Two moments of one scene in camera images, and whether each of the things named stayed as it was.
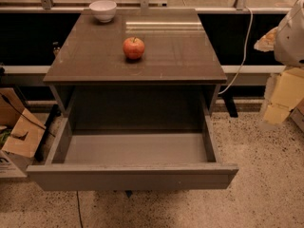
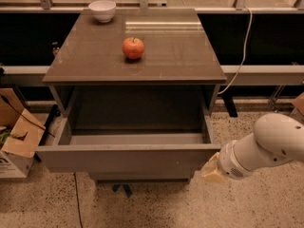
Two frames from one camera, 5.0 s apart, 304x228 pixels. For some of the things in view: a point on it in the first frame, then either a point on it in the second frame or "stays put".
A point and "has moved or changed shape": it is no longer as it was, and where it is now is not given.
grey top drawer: [133, 154] has moved or changed shape
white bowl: [104, 10] stays put
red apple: [134, 47] stays put
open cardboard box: [20, 135] stays put
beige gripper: [291, 40] to [230, 161]
